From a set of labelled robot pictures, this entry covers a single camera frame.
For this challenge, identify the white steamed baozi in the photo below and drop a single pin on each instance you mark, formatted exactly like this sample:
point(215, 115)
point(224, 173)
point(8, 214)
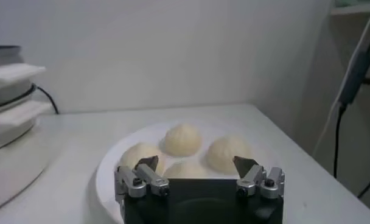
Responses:
point(133, 155)
point(185, 172)
point(221, 152)
point(183, 139)

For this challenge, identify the white electric cooker base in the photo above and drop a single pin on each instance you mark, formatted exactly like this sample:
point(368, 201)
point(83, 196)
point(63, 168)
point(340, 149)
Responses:
point(11, 170)

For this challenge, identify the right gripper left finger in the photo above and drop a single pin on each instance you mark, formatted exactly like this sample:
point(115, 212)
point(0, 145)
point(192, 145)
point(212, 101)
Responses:
point(133, 182)

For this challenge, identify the white round plate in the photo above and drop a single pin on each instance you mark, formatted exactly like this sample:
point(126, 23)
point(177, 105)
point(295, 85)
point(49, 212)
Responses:
point(112, 170)

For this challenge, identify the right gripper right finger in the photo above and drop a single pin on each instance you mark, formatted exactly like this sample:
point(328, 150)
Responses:
point(255, 181)

